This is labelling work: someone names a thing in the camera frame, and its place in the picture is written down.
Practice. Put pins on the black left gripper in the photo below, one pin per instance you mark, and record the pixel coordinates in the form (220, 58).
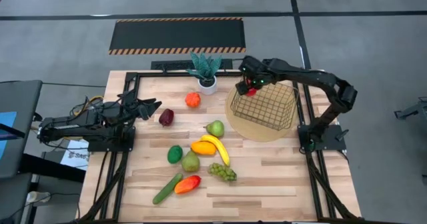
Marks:
(136, 109)

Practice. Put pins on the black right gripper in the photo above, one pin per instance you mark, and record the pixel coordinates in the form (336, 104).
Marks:
(253, 70)

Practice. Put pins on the red tomato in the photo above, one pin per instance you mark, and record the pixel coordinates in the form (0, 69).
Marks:
(251, 92)

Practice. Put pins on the dark red fruit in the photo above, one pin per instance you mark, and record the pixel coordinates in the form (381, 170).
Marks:
(166, 117)

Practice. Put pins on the small orange pumpkin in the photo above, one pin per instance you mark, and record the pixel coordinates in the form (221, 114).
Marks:
(193, 100)

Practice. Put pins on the green pear with stem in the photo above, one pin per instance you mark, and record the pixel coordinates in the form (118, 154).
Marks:
(215, 129)

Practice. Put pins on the green avocado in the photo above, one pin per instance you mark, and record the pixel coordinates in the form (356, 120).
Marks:
(175, 154)

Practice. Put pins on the yellow orange mango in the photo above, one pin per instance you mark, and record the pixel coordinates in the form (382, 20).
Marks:
(203, 148)

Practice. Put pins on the yellow banana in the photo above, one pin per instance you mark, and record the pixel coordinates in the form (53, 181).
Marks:
(221, 149)

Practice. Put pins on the large green pear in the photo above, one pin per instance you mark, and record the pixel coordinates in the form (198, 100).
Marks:
(190, 163)

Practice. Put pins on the green cucumber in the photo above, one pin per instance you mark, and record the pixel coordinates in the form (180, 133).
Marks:
(166, 189)

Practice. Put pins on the red orange mango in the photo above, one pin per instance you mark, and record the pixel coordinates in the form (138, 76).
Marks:
(187, 184)

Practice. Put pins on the green grape bunch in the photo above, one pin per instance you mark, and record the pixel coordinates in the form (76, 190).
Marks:
(223, 172)

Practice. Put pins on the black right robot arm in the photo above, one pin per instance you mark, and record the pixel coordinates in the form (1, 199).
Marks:
(320, 80)

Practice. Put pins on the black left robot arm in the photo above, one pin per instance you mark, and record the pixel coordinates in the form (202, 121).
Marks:
(76, 124)

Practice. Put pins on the white plant pot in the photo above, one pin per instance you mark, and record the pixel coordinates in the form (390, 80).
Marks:
(207, 89)

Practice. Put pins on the round wooden board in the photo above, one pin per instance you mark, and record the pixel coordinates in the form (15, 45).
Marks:
(253, 132)

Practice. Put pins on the black floor strip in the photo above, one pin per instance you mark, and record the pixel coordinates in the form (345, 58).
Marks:
(173, 64)

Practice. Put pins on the green artificial plant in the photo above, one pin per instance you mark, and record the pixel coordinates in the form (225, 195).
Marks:
(204, 65)

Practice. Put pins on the black hazard-striped floor mat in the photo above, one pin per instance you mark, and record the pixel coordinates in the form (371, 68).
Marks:
(177, 34)

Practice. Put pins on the white printed paper sign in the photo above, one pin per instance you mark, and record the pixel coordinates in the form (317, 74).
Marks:
(75, 155)

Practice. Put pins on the black desk crossbar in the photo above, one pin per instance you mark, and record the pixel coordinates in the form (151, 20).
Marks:
(53, 167)

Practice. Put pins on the dark grey desk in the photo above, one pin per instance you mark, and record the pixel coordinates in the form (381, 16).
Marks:
(20, 97)

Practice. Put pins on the blue screen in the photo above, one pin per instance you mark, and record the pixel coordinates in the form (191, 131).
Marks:
(6, 120)

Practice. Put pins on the clear plastic bottle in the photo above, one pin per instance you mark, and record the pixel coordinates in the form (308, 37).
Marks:
(37, 197)

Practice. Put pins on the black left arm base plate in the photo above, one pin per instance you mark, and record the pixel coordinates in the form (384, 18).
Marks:
(110, 146)

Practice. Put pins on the black aluminium table frame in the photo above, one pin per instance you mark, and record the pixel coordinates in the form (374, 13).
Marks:
(118, 184)

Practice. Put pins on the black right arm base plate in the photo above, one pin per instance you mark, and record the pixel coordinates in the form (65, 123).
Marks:
(330, 140)

